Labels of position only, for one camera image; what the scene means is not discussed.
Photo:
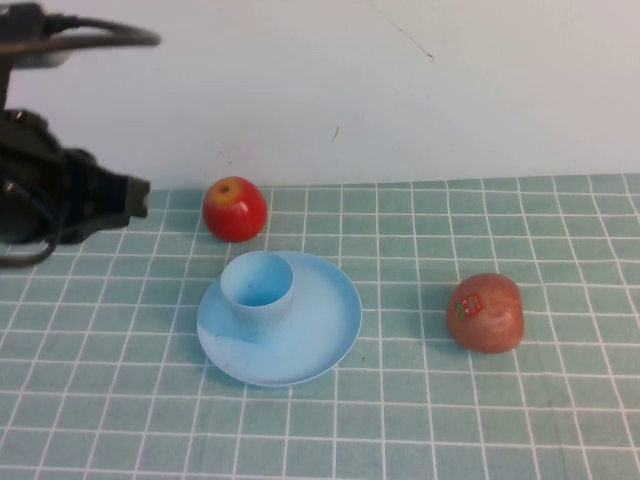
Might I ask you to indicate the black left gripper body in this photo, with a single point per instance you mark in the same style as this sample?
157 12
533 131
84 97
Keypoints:
30 170

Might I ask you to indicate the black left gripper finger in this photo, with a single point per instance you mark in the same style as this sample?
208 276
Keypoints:
90 232
110 195

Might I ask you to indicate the light blue marbled plastic cup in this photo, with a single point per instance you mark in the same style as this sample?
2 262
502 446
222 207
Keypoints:
257 310

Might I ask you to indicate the light blue plastic plate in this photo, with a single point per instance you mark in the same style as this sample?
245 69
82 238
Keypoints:
320 330

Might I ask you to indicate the shiny red apple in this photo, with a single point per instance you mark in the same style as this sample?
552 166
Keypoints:
235 215

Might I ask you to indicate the pale pink apple with sticker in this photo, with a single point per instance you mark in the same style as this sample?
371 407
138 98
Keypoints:
487 315

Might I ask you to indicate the green checked tablecloth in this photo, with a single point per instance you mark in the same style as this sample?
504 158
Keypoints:
450 400

